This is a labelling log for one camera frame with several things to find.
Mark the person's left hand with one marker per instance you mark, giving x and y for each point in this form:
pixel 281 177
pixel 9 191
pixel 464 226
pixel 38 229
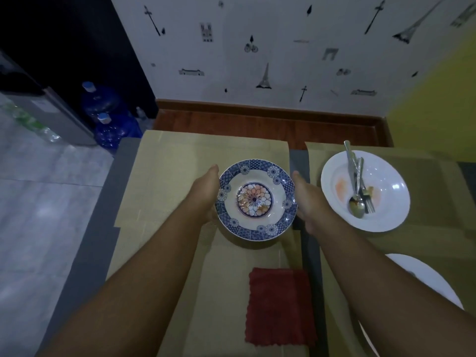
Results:
pixel 203 197

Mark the person's right hand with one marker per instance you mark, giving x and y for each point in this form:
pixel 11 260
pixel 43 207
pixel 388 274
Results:
pixel 312 206

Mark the person's right thumb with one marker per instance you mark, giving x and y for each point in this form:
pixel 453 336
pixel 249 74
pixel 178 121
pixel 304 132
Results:
pixel 298 182

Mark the person's left thumb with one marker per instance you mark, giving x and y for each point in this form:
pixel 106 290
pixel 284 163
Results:
pixel 214 173

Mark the blue floral patterned plate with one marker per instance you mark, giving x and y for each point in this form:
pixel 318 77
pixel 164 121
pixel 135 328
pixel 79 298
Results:
pixel 256 199

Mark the person's right forearm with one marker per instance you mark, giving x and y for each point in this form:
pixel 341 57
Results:
pixel 379 293

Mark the person's left forearm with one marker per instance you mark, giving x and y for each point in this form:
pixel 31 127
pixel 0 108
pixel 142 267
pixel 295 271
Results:
pixel 141 282

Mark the beige woven placemat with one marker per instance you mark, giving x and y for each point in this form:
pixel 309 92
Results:
pixel 223 293
pixel 174 159
pixel 435 204

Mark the brown wooden ledge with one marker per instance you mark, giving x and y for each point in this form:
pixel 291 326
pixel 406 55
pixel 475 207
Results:
pixel 275 126

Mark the metal spoon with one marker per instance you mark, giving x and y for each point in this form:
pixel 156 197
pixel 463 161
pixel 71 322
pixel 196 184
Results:
pixel 356 206

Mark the metal fork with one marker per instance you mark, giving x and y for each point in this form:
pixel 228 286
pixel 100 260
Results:
pixel 366 198

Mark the food scrap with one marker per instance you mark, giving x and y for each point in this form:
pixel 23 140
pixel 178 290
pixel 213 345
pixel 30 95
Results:
pixel 369 191

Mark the white deep plate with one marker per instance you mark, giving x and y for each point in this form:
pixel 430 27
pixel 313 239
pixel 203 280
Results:
pixel 386 189

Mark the large blue water jug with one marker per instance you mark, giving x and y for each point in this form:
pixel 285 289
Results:
pixel 115 131
pixel 104 102

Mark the red cloth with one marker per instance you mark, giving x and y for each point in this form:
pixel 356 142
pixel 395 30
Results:
pixel 280 308

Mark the grey appliance cabinet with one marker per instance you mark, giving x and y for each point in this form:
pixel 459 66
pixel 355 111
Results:
pixel 48 107

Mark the clear plastic bottles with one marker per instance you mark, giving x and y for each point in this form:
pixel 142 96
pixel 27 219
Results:
pixel 29 122

